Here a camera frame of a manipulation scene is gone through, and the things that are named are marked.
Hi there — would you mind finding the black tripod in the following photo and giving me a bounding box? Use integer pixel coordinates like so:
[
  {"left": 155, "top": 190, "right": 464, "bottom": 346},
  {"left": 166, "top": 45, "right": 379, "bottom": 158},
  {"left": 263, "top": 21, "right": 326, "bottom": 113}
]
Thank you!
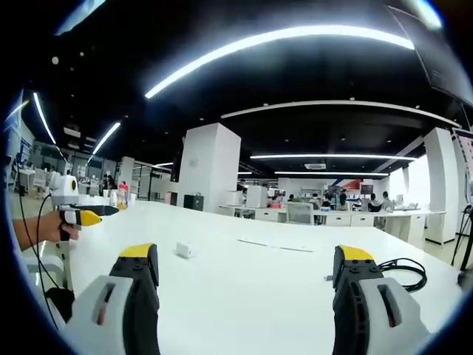
[{"left": 449, "top": 203, "right": 473, "bottom": 271}]

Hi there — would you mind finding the white desk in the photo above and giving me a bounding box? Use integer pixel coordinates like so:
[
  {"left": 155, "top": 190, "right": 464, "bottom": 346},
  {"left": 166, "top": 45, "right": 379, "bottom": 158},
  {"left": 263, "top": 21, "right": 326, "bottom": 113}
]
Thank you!
[{"left": 55, "top": 199, "right": 461, "bottom": 355}]

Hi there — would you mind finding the person's left hand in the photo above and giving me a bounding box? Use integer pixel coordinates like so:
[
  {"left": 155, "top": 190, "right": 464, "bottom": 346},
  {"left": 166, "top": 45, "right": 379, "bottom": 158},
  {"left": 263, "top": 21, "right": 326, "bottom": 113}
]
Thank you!
[{"left": 39, "top": 212, "right": 81, "bottom": 244}]

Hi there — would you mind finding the white side table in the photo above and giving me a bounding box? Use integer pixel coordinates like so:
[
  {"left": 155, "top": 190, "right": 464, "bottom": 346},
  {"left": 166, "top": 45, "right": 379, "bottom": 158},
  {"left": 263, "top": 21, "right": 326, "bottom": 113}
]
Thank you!
[{"left": 20, "top": 240, "right": 75, "bottom": 297}]

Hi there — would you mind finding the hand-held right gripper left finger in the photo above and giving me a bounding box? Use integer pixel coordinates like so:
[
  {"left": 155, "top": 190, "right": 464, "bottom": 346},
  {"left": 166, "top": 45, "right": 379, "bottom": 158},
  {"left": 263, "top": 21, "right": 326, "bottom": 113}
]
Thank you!
[{"left": 63, "top": 243, "right": 161, "bottom": 355}]

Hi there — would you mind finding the black Type-C cable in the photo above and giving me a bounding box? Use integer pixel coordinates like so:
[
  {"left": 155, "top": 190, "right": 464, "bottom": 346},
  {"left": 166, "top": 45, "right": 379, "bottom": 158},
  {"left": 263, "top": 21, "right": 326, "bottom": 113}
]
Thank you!
[{"left": 375, "top": 257, "right": 429, "bottom": 294}]

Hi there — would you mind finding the bright standing display screen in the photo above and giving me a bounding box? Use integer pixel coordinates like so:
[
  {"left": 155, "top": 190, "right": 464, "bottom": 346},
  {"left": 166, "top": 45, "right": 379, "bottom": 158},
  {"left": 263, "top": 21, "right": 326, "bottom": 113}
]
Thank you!
[{"left": 451, "top": 127, "right": 473, "bottom": 199}]

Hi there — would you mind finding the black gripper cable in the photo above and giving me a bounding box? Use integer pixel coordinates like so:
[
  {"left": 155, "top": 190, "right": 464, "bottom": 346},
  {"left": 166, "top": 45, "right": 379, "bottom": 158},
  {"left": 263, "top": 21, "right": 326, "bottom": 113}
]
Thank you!
[{"left": 18, "top": 190, "right": 62, "bottom": 331}]

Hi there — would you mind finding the black bag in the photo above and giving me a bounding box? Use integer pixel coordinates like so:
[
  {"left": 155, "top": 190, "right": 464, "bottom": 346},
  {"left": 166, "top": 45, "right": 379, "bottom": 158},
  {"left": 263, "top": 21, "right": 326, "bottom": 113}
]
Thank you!
[{"left": 44, "top": 287, "right": 76, "bottom": 323}]

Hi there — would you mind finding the grey mesh office chair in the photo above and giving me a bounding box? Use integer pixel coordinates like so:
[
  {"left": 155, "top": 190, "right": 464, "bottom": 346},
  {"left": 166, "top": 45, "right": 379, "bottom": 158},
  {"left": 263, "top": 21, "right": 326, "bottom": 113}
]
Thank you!
[{"left": 286, "top": 202, "right": 316, "bottom": 226}]

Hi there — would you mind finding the black box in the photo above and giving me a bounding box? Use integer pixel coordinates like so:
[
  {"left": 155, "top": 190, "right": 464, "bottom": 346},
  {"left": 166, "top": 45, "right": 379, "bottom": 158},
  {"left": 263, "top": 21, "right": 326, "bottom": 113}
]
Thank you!
[{"left": 183, "top": 194, "right": 205, "bottom": 212}]

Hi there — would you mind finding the dark ceiling-mounted screen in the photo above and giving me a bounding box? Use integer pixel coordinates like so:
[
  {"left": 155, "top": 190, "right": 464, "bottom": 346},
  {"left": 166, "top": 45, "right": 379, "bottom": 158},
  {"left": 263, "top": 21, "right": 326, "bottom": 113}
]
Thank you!
[{"left": 386, "top": 4, "right": 473, "bottom": 109}]

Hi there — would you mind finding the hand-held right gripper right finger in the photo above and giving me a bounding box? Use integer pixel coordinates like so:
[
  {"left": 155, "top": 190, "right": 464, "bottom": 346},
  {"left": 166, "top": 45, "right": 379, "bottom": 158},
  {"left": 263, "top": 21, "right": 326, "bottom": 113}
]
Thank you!
[{"left": 331, "top": 244, "right": 432, "bottom": 355}]

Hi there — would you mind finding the row of white office desks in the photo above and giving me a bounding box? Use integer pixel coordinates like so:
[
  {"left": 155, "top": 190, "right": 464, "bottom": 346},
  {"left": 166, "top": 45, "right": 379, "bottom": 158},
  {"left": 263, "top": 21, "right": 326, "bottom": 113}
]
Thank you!
[{"left": 218, "top": 204, "right": 449, "bottom": 246}]

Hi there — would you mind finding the white charger adapter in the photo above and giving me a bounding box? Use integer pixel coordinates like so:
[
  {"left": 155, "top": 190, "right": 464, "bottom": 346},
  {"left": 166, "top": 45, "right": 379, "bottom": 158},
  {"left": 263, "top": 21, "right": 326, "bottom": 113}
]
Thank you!
[{"left": 174, "top": 241, "right": 195, "bottom": 260}]

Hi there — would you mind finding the long curved ceiling light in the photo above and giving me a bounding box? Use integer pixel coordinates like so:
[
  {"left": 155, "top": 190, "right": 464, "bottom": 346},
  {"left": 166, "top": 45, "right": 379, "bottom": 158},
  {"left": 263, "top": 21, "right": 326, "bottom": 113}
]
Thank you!
[{"left": 143, "top": 24, "right": 416, "bottom": 100}]

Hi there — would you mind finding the ceiling light strip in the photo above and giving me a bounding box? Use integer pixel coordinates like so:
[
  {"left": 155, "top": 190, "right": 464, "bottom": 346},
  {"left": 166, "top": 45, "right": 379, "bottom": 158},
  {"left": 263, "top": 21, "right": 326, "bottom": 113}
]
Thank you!
[
  {"left": 32, "top": 91, "right": 58, "bottom": 146},
  {"left": 249, "top": 152, "right": 419, "bottom": 162},
  {"left": 91, "top": 121, "right": 123, "bottom": 156},
  {"left": 273, "top": 170, "right": 389, "bottom": 177}
]

